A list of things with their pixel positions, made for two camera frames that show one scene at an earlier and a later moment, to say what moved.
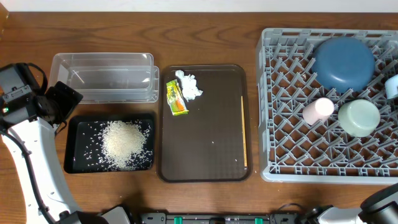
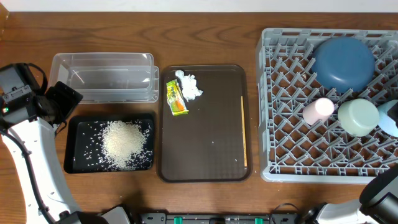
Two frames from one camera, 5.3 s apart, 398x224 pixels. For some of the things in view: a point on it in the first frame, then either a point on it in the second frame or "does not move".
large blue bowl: (342, 65) does not move
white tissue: (189, 88) does not move
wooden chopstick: (245, 163) does not move
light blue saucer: (391, 86) to (386, 123)
